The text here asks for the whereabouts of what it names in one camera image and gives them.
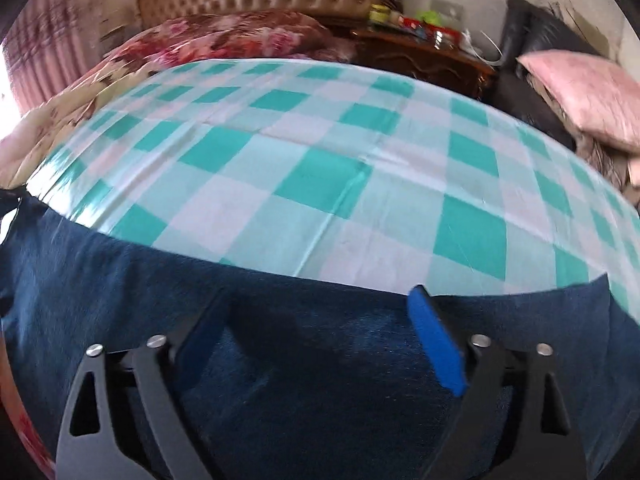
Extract dark blue denim pants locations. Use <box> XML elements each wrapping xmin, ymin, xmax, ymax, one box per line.
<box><xmin>1</xmin><ymin>188</ymin><xmax>639</xmax><ymax>479</ymax></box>

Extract teal checkered bed sheet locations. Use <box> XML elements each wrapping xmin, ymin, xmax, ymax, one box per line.
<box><xmin>28</xmin><ymin>60</ymin><xmax>639</xmax><ymax>315</ymax></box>

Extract pink satin pillow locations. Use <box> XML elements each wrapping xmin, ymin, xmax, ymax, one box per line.
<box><xmin>518</xmin><ymin>50</ymin><xmax>640</xmax><ymax>155</ymax></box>

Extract dark wooden nightstand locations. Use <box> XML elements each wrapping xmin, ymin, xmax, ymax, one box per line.
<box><xmin>319</xmin><ymin>14</ymin><xmax>499</xmax><ymax>101</ymax></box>

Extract red floral quilt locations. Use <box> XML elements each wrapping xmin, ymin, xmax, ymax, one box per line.
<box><xmin>1</xmin><ymin>10</ymin><xmax>356</xmax><ymax>190</ymax></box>

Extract pink striped curtain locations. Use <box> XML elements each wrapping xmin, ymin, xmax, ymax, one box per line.
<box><xmin>2</xmin><ymin>0</ymin><xmax>100</xmax><ymax>115</ymax></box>

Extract red tin box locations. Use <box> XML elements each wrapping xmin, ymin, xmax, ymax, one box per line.
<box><xmin>398</xmin><ymin>15</ymin><xmax>461</xmax><ymax>44</ymax></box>

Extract black leather armchair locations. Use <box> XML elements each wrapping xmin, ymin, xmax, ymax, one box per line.
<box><xmin>489</xmin><ymin>0</ymin><xmax>599</xmax><ymax>152</ymax></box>

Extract green crumpled bag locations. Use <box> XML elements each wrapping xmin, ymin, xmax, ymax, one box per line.
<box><xmin>416</xmin><ymin>10</ymin><xmax>444</xmax><ymax>27</ymax></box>

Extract yellow jar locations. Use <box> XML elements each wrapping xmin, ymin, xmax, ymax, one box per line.
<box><xmin>369</xmin><ymin>4</ymin><xmax>390</xmax><ymax>25</ymax></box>

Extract white charger cable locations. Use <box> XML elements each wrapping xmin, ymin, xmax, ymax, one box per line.
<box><xmin>459</xmin><ymin>29</ymin><xmax>507</xmax><ymax>68</ymax></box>

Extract wall power socket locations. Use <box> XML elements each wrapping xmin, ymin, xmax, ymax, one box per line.
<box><xmin>431</xmin><ymin>0</ymin><xmax>464</xmax><ymax>21</ymax></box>

